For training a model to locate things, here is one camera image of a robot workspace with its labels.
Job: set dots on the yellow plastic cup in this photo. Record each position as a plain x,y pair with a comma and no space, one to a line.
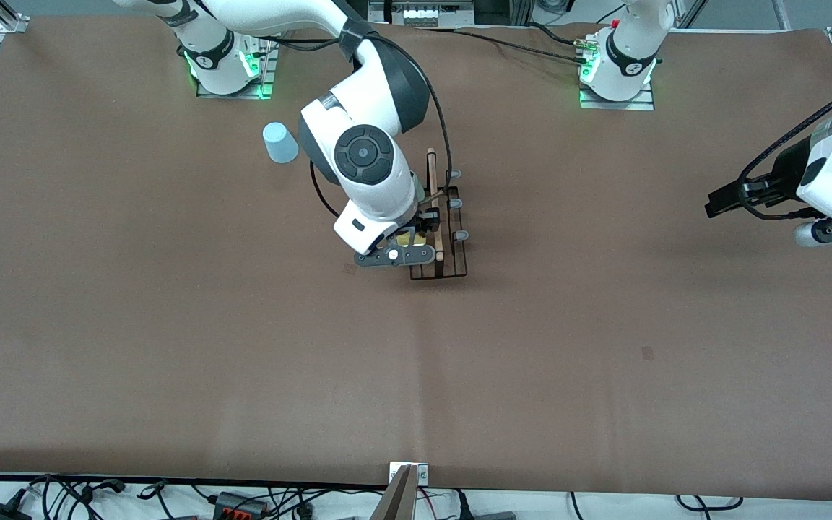
409,238

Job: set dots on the black equipment frame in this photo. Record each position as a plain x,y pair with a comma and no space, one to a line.
503,11

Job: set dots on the black power adapter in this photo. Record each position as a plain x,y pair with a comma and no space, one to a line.
1,512

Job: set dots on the white power strip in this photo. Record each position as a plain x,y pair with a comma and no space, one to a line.
430,14

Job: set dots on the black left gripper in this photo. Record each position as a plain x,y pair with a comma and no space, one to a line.
784,172

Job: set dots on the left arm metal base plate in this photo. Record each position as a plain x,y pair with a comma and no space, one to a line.
640,105

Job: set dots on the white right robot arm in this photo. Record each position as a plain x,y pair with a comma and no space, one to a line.
365,152

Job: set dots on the black plug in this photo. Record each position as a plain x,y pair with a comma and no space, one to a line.
463,507

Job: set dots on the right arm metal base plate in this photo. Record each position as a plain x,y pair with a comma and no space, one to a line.
269,65

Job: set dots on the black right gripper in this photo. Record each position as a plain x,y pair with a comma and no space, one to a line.
428,219

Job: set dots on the black orange connector block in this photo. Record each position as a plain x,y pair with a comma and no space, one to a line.
239,504

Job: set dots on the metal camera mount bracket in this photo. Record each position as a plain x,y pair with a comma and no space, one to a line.
401,495

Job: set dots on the light blue plastic cup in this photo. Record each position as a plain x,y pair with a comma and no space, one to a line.
281,143

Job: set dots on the brown table mat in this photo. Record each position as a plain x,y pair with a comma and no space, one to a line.
416,361

